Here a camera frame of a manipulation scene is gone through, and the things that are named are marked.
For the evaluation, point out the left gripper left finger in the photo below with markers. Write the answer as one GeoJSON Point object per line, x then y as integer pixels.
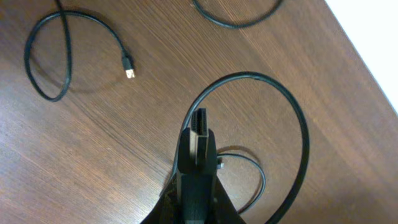
{"type": "Point", "coordinates": [178, 203]}

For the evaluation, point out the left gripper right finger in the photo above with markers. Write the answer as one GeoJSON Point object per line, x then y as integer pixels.
{"type": "Point", "coordinates": [219, 208]}

